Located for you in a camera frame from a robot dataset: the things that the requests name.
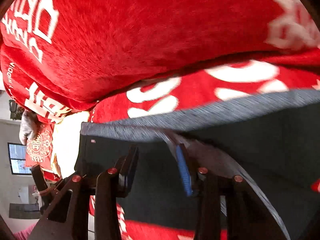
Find black pants with grey stripe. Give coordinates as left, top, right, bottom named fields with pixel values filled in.
left=75, top=89, right=319, bottom=239

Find red embroidered pillow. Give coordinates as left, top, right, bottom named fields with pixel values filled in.
left=25, top=124, right=61, bottom=181

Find white bed sheet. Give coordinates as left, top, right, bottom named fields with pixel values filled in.
left=53, top=112, right=89, bottom=178

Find grey cloth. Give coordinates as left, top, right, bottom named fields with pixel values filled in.
left=19, top=110, right=39, bottom=145

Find red wedding bed blanket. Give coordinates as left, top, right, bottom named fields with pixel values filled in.
left=90, top=58, right=319, bottom=239

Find red folded quilt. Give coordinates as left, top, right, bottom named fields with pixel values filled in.
left=1, top=0, right=319, bottom=123

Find wall monitor screen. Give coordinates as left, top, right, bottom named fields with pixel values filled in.
left=8, top=143, right=31, bottom=176

